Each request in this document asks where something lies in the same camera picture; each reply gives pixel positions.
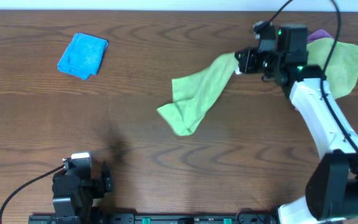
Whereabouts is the light green cloth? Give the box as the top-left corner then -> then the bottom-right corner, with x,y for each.
157,52 -> 238,136

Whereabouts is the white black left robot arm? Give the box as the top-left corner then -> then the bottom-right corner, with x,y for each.
52,158 -> 112,223

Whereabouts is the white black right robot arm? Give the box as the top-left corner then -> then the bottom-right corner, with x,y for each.
235,21 -> 358,223

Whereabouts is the purple cloth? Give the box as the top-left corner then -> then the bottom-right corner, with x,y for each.
307,29 -> 334,44

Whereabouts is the olive green cloth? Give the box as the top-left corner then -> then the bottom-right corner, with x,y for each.
306,37 -> 358,99

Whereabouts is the folded blue cloth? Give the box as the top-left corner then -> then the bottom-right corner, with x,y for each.
57,33 -> 109,80

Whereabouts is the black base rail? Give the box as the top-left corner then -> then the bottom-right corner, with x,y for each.
27,213 -> 279,224

